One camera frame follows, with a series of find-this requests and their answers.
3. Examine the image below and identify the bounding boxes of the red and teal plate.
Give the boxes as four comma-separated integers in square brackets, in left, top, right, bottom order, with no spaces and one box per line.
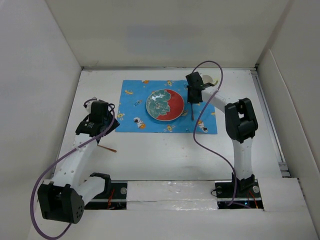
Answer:
[145,89,185,122]

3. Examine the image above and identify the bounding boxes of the copper spoon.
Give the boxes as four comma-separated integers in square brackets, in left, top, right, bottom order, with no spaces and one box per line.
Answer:
[190,103,195,121]

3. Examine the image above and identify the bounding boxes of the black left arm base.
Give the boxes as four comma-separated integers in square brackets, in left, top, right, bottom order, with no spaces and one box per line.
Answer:
[84,181,128,210]

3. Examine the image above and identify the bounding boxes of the blue patterned cloth napkin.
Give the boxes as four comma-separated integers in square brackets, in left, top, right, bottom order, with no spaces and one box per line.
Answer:
[117,80,218,135]

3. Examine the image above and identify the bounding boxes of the pale yellow paper cup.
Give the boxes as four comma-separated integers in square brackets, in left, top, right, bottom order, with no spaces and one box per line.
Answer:
[200,74,219,86]

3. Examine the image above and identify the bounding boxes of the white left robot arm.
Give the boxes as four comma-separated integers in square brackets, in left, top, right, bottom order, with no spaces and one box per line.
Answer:
[37,97,120,224]

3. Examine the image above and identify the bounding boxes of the copper fork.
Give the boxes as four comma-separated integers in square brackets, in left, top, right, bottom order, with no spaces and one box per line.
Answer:
[98,145,117,153]

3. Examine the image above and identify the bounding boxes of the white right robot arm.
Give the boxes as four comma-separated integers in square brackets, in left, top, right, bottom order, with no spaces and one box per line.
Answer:
[186,72,258,197]

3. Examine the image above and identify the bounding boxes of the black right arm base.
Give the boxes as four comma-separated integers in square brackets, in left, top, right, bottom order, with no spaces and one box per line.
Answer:
[211,174,264,210]

